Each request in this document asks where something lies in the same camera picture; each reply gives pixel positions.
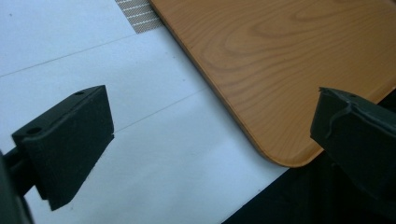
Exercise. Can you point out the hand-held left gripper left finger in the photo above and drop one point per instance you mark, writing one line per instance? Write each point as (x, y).
(65, 141)

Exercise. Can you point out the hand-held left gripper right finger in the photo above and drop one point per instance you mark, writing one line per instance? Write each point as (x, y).
(358, 140)

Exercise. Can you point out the wooden tray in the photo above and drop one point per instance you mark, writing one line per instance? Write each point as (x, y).
(289, 71)

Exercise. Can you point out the beige striped woven mat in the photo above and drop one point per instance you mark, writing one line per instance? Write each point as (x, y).
(139, 14)

